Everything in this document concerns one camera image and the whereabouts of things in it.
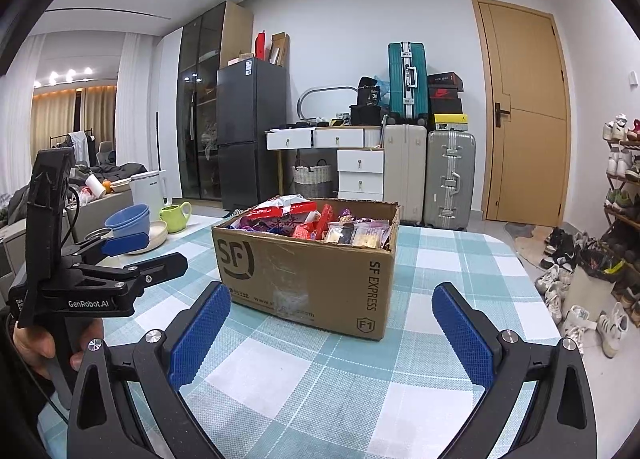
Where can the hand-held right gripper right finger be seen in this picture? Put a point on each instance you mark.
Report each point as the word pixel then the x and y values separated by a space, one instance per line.
pixel 465 334

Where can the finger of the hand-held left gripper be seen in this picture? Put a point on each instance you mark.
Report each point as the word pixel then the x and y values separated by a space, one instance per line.
pixel 125 244
pixel 150 271

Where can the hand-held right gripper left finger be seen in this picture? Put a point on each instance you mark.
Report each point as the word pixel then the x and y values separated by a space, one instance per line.
pixel 200 334

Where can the purple candy packet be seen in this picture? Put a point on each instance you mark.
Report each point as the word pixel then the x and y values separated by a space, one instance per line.
pixel 260 225

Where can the brown cardboard box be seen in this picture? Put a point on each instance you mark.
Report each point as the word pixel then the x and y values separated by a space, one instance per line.
pixel 310 279

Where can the large red chip bag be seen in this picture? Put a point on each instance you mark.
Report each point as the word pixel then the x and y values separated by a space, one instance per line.
pixel 270 209

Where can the small red white snack packet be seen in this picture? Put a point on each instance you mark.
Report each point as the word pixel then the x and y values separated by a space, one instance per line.
pixel 305 230

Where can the red stick snack packet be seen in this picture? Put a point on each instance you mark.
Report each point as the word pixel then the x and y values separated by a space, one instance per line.
pixel 326 216

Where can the person's left hand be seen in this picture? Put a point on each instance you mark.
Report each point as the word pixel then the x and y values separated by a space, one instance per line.
pixel 32 344

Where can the blue bowl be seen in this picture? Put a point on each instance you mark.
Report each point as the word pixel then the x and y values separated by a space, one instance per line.
pixel 125 216
pixel 142 231

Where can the beige plate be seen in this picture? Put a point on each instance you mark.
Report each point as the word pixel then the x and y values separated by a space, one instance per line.
pixel 155 236

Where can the green mug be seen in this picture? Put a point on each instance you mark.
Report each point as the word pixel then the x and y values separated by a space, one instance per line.
pixel 175 219

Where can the white electric kettle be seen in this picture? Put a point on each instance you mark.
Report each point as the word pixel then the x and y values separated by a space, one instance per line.
pixel 150 189

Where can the white paper cup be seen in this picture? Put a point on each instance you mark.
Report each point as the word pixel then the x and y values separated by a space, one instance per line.
pixel 94 185

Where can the dark clothes pile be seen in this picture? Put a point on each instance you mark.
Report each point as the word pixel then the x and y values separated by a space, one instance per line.
pixel 115 171

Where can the round beige mat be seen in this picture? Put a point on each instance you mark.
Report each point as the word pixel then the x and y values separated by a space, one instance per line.
pixel 530 244

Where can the scattered shoes pile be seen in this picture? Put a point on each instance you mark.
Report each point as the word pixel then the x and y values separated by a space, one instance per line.
pixel 580 319

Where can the white sheer curtain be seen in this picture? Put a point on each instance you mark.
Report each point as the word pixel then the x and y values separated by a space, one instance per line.
pixel 137 99

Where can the glass door cabinet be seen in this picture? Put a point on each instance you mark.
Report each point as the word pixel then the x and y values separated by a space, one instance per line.
pixel 200 114

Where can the silver suitcase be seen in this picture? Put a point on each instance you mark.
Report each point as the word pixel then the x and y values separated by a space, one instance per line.
pixel 450 179

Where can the dark grey refrigerator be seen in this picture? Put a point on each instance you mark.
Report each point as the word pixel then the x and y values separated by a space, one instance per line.
pixel 250 139

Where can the beige suitcase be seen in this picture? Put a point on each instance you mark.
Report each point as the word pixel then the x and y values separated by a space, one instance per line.
pixel 404 174

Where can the woven laundry basket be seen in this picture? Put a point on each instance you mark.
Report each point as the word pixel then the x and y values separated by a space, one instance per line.
pixel 311 181

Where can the wooden shoe rack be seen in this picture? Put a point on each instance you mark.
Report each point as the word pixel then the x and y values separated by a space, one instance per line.
pixel 620 213

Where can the white drawer dresser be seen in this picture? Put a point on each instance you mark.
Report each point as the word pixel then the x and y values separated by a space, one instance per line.
pixel 360 161

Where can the yellow black shoe box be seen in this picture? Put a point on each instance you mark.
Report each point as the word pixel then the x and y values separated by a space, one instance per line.
pixel 450 122

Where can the flat cardboard box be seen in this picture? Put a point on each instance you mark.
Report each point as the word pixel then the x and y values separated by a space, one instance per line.
pixel 241 59

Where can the wooden door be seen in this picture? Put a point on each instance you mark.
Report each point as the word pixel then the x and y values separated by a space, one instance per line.
pixel 525 114

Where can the shoe rack with shoes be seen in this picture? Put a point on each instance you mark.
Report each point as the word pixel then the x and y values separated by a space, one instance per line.
pixel 617 164

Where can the black storage box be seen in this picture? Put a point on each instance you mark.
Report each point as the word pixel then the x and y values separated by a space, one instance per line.
pixel 367 115

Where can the red black shoe box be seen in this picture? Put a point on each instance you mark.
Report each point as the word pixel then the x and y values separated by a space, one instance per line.
pixel 445 93

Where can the tall open cardboard box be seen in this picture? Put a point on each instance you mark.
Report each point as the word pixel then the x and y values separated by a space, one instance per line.
pixel 280 49

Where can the blue plastic bag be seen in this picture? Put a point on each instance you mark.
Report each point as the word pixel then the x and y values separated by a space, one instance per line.
pixel 384 94

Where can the oval mirror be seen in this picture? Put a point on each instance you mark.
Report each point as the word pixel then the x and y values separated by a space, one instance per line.
pixel 325 87

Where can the teal suitcase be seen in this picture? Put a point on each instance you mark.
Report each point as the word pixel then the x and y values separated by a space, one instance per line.
pixel 407 84

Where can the black bag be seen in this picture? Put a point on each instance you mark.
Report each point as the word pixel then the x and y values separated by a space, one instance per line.
pixel 369 91

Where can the wall switch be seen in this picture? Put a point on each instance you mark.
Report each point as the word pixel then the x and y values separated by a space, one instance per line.
pixel 633 77

